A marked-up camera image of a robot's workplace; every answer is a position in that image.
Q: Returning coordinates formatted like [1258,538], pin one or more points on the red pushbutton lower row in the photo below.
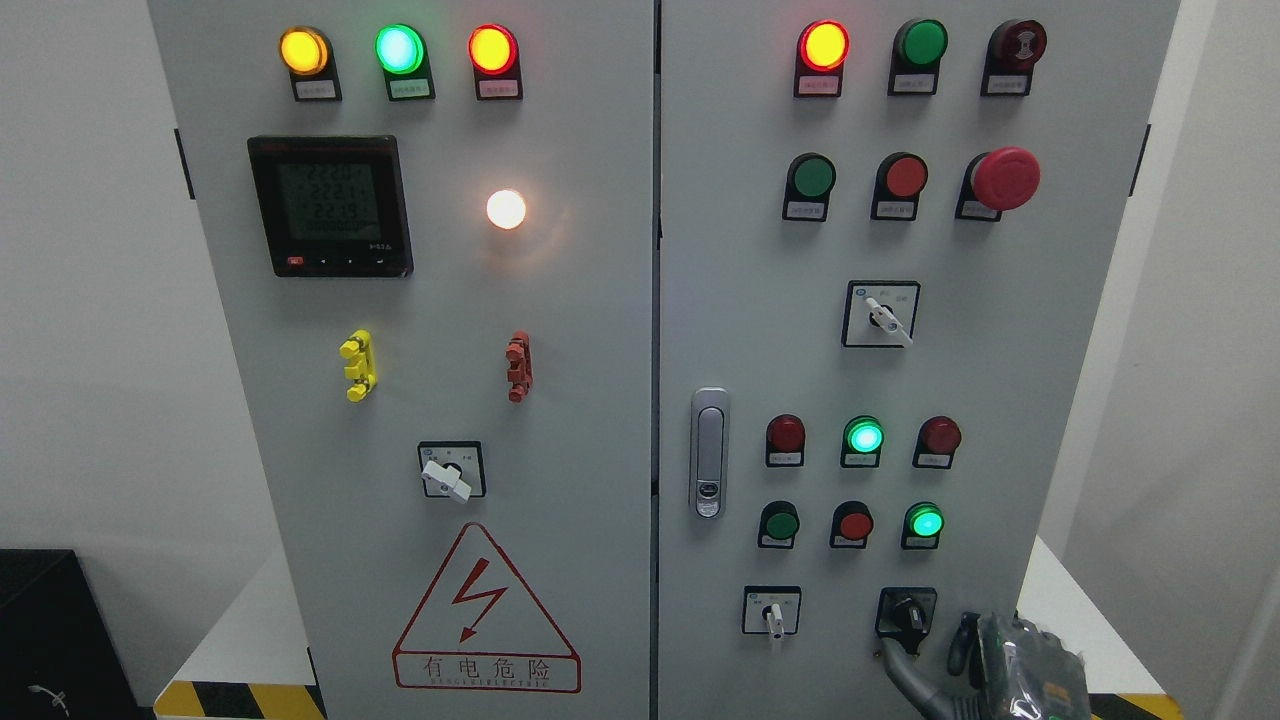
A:
[851,526]

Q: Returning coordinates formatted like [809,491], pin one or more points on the grey cabinet left door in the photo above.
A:
[568,485]

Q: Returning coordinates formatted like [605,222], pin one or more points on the red emergency stop button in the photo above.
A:
[997,181]

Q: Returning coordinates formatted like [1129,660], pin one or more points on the dark red indicator light right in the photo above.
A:
[937,443]

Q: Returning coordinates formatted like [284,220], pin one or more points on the black rotary knob switch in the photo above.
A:
[904,614]

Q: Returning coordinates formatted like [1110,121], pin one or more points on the green pushbutton lower row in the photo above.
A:
[778,526]

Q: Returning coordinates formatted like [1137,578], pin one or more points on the white glowing indicator light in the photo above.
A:
[506,209]

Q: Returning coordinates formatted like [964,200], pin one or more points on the red-orange indicator light left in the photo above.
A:
[493,52]

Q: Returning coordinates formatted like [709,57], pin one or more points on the black box lower left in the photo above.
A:
[57,659]

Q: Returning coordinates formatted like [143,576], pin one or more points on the green indicator light top left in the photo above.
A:
[405,64]

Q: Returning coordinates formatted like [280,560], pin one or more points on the red electric warning sticker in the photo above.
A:
[479,627]

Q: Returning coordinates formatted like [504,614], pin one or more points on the white rotary selector switch upper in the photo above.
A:
[880,314]

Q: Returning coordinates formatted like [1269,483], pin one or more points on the yellow terminal connector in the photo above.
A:
[360,369]

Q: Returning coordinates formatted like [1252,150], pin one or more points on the red terminal connector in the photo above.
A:
[519,371]

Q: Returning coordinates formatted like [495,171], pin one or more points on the red indicator light top right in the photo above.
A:
[821,51]

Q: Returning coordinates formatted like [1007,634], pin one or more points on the white platform with hazard stripes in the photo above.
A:
[254,662]

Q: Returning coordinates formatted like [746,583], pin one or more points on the silver door handle lock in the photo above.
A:
[710,415]

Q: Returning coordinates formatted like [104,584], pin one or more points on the grey cabinet right door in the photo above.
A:
[755,304]

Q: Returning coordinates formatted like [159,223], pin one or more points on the green pushbutton top right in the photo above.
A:
[916,56]

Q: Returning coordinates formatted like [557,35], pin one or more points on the yellow indicator light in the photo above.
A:
[307,54]

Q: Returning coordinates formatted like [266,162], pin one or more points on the white rotary selector switch bottom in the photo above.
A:
[771,611]

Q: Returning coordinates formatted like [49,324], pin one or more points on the red pushbutton second row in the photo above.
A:
[900,180]

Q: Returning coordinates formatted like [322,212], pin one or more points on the lit green indicator light middle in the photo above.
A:
[862,442]

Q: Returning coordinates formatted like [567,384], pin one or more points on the grey cabinet door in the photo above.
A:
[568,485]
[755,304]

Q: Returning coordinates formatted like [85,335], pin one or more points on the dark red indicator light left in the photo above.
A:
[785,439]

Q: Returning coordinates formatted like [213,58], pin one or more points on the white rotary selector switch left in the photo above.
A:
[452,469]

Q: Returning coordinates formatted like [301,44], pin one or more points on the lit green indicator lower right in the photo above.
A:
[922,526]

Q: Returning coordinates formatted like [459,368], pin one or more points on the white rotary selector switch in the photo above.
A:
[771,611]
[452,469]
[880,314]

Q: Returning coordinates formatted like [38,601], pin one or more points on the black digital power meter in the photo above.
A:
[332,206]

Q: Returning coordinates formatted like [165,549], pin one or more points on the dark red indicator light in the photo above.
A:
[937,443]
[785,439]

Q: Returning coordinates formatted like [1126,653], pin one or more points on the green pushbutton second row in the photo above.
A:
[809,182]

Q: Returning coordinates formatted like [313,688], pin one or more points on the dark red buzzer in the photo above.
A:
[1013,51]

